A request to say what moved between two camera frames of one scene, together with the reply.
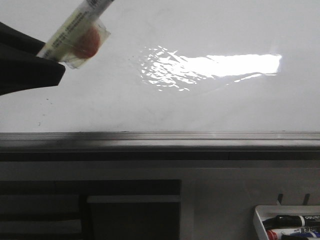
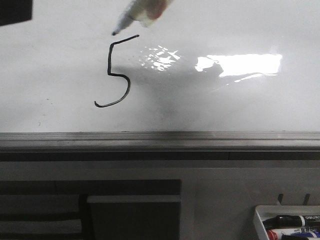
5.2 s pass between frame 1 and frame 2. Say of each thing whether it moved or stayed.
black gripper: moved
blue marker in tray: stayed
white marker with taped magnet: moved
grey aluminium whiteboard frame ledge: stayed
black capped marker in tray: stayed
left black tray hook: stayed
